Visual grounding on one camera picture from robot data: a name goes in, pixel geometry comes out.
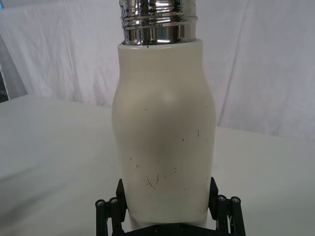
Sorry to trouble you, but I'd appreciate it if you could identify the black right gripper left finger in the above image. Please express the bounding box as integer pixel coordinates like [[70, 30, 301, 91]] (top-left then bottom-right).
[[94, 178, 129, 236]]

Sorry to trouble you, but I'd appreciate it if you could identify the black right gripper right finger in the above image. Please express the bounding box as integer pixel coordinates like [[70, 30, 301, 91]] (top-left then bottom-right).
[[208, 177, 244, 236]]

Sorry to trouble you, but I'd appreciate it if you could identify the cream vacuum bottle steel neck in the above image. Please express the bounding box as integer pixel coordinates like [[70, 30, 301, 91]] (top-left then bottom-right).
[[111, 0, 218, 234]]

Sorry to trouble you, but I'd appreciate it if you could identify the white table cloth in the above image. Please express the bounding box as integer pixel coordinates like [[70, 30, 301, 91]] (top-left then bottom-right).
[[0, 94, 315, 236]]

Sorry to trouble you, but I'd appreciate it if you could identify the white curtain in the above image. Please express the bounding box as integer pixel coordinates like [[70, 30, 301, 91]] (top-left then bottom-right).
[[0, 0, 315, 142]]

